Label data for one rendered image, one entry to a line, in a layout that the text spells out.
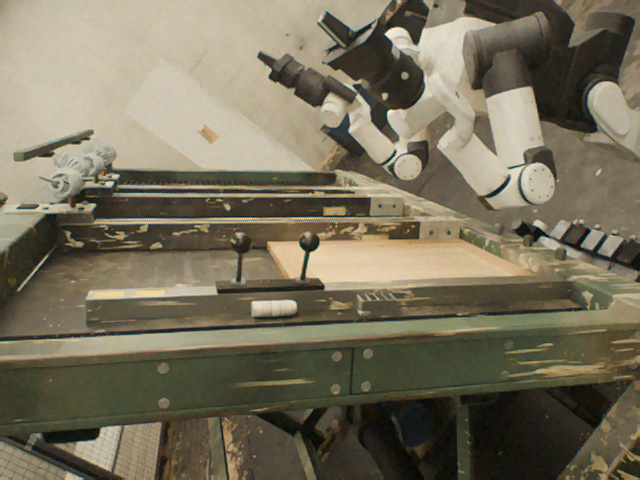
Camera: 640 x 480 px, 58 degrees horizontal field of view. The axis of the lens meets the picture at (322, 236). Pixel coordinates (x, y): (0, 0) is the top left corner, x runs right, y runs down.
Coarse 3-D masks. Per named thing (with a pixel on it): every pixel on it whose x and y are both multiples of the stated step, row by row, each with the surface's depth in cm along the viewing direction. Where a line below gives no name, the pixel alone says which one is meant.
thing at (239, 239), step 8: (240, 232) 99; (232, 240) 98; (240, 240) 97; (248, 240) 98; (232, 248) 98; (240, 248) 97; (248, 248) 98; (240, 256) 100; (240, 264) 102; (240, 272) 103; (232, 280) 105; (240, 280) 105
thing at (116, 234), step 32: (64, 160) 139; (64, 224) 140; (96, 224) 142; (128, 224) 144; (160, 224) 145; (192, 224) 147; (224, 224) 149; (256, 224) 151; (288, 224) 153; (320, 224) 156; (352, 224) 158; (384, 224) 160; (416, 224) 163; (448, 224) 165
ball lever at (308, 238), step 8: (312, 232) 101; (304, 240) 100; (312, 240) 100; (304, 248) 101; (312, 248) 100; (304, 256) 104; (304, 264) 105; (304, 272) 106; (296, 280) 108; (304, 280) 108
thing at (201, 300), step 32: (160, 288) 104; (192, 288) 105; (352, 288) 109; (384, 288) 110; (416, 288) 112; (448, 288) 114; (480, 288) 116; (512, 288) 117; (544, 288) 119; (96, 320) 99
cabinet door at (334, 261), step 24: (360, 240) 159; (384, 240) 160; (408, 240) 161; (432, 240) 163; (456, 240) 164; (288, 264) 132; (312, 264) 134; (336, 264) 135; (360, 264) 135; (384, 264) 136; (408, 264) 137; (432, 264) 138; (456, 264) 139; (480, 264) 140; (504, 264) 140
